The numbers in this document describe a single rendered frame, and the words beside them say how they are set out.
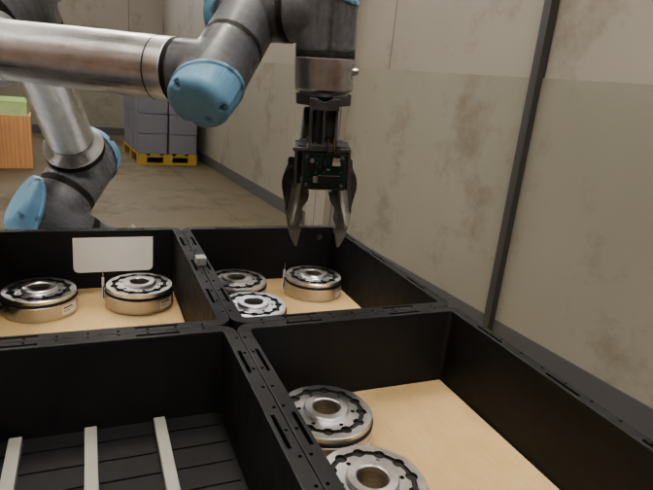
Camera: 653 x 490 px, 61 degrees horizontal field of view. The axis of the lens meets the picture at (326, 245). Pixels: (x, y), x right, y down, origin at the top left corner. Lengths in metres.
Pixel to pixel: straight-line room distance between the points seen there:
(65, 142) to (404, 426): 0.81
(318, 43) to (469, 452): 0.50
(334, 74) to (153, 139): 6.47
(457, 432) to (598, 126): 2.00
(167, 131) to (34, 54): 6.47
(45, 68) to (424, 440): 0.62
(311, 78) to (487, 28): 2.42
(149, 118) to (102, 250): 6.14
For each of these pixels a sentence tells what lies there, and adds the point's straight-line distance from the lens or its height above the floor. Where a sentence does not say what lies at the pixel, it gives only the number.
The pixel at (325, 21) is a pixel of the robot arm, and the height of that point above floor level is 1.27.
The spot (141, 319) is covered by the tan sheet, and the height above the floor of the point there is 0.83.
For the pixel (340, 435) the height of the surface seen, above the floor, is 0.86.
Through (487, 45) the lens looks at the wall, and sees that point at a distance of 3.05.
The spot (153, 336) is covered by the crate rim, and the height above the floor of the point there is 0.93.
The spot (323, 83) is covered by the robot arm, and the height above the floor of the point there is 1.20.
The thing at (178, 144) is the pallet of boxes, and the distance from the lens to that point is 7.20.
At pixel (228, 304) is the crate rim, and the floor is 0.93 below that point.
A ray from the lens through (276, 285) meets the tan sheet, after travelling 1.03.
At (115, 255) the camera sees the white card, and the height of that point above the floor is 0.89.
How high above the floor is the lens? 1.20
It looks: 17 degrees down
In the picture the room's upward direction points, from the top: 6 degrees clockwise
